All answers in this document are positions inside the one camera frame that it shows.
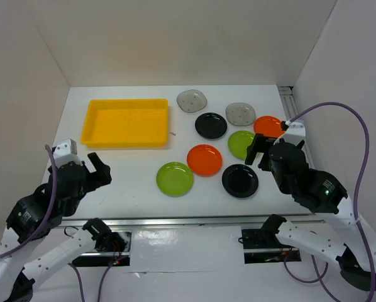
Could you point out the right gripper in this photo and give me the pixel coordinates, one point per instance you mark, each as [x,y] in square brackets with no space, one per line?
[258,144]

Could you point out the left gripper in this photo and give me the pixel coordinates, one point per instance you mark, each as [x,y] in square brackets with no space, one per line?
[99,177]

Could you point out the orange plate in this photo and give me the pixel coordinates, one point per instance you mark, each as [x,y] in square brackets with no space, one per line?
[268,126]
[204,160]

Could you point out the green plate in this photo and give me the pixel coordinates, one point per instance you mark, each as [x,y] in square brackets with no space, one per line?
[238,143]
[174,179]

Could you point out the clear grey plate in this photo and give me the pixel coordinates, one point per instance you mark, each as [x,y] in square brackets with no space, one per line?
[240,114]
[191,101]

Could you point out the black plate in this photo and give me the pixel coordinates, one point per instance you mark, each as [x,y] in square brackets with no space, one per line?
[211,126]
[240,181]

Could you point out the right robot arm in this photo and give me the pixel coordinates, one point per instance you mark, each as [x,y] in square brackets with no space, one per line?
[354,255]

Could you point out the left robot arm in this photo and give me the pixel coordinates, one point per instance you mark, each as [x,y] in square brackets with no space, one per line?
[35,216]

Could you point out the yellow plastic bin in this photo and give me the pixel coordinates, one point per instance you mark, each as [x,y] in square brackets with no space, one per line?
[126,123]

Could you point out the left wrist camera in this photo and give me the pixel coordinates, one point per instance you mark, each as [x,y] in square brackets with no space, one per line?
[66,152]

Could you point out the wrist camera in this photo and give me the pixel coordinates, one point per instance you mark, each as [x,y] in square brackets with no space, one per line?
[66,152]
[294,132]

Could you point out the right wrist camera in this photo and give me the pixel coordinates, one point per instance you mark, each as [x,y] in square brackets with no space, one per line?
[294,132]

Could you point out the aluminium rail right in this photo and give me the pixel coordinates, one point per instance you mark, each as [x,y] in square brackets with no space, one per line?
[290,109]

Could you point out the aluminium rail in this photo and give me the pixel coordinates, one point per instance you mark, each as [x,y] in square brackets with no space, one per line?
[290,109]
[190,221]

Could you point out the aluminium rail front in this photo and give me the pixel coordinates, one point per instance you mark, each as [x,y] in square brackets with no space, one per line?
[190,221]

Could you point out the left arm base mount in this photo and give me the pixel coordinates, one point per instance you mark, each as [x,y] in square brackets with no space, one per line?
[116,252]

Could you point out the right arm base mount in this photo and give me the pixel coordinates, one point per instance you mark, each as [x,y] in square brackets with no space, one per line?
[259,248]

